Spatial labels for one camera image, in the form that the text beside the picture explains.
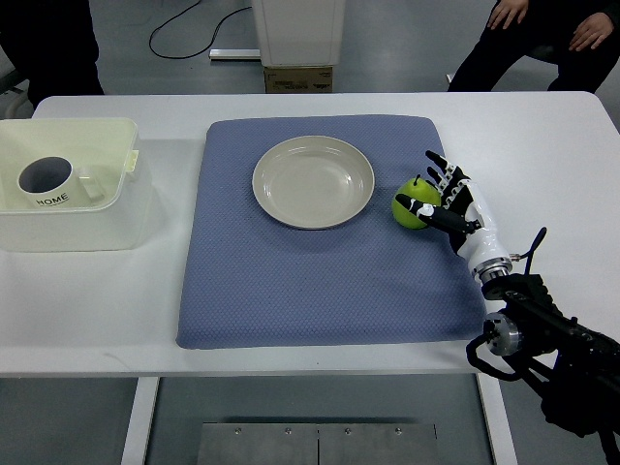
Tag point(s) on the metal floor plate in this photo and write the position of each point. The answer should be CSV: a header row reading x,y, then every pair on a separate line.
x,y
318,443

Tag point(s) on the beige round plate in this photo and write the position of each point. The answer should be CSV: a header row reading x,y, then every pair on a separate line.
x,y
313,182

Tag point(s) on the white HOME mug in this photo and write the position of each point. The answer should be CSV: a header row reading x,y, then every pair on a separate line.
x,y
54,182

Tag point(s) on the white plastic bin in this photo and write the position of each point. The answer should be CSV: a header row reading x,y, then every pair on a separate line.
x,y
110,148

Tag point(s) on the cardboard box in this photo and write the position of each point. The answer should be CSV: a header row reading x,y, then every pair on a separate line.
x,y
298,80

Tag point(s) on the white table leg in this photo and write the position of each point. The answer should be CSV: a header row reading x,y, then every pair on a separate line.
x,y
496,421
139,427

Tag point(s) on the white pedestal base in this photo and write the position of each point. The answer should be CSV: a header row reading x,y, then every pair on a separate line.
x,y
293,33

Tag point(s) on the white table leg left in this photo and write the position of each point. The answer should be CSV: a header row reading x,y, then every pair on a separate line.
x,y
139,427

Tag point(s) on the person in black at left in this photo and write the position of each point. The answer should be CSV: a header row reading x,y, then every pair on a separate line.
x,y
53,44

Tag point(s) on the blue fabric mat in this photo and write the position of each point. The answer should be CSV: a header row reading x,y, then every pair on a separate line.
x,y
251,281

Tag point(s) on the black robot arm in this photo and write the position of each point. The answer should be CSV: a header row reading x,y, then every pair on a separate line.
x,y
573,369

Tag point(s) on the seated person at right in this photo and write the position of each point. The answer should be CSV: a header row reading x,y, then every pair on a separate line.
x,y
583,34

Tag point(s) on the white table leg right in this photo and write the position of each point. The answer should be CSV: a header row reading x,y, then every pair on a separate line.
x,y
496,421

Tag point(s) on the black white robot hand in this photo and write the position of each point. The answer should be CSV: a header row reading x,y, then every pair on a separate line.
x,y
465,217

